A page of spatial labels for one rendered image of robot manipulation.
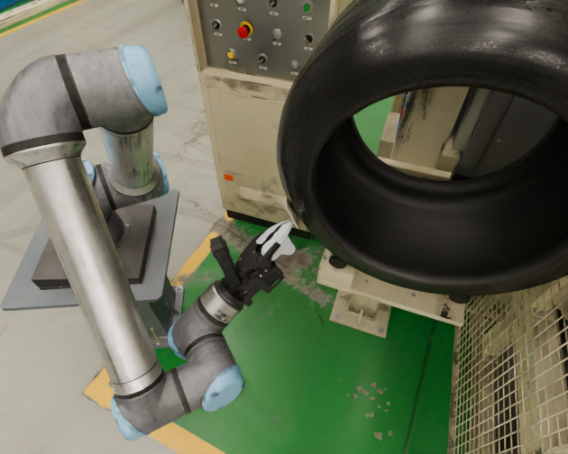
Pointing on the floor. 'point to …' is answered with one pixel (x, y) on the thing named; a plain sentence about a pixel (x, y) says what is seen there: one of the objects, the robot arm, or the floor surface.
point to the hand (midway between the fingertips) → (285, 223)
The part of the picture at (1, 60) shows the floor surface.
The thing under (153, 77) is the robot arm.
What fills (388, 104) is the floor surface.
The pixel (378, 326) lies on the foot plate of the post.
